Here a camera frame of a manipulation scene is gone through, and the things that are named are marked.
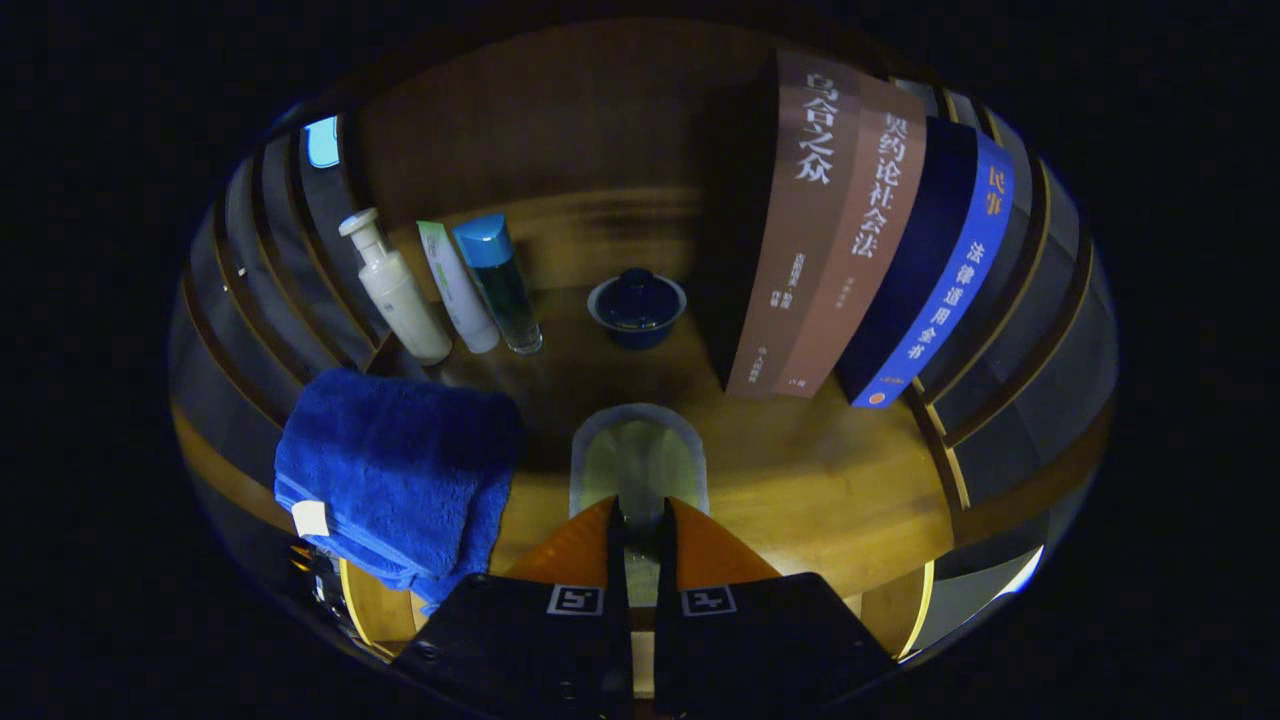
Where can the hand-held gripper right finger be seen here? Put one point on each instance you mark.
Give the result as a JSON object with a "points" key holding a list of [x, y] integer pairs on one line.
{"points": [[667, 560]]}

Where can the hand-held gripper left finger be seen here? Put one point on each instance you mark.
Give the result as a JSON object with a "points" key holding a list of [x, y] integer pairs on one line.
{"points": [[617, 560]]}

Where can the pale green ceramic stand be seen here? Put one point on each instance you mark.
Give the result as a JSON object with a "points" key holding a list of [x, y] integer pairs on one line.
{"points": [[640, 460]]}

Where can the wooden countertop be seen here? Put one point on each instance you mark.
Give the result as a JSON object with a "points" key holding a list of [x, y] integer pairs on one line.
{"points": [[800, 470]]}

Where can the wooden cabinet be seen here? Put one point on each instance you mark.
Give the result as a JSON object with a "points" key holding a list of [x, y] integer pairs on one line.
{"points": [[560, 100]]}

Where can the folded blue towel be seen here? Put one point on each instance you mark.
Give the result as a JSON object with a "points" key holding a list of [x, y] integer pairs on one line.
{"points": [[400, 450]]}

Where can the dark blue lidded teacup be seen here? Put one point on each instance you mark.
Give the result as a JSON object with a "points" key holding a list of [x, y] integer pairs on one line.
{"points": [[637, 305]]}

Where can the teal capped clear bottle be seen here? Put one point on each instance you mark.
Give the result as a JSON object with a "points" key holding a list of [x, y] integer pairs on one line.
{"points": [[500, 280]]}

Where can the white green tube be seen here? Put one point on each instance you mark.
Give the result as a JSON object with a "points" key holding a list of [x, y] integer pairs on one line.
{"points": [[460, 295]]}

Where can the white pump bottle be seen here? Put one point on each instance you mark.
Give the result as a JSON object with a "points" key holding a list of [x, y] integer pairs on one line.
{"points": [[405, 300]]}

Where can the dark brown book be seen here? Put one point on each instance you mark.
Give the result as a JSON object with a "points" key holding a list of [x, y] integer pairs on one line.
{"points": [[800, 250]]}

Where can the reddish brown book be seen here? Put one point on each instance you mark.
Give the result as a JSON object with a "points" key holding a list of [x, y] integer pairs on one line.
{"points": [[860, 250]]}

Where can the blue book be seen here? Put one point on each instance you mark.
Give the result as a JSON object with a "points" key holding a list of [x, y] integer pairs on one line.
{"points": [[940, 290]]}

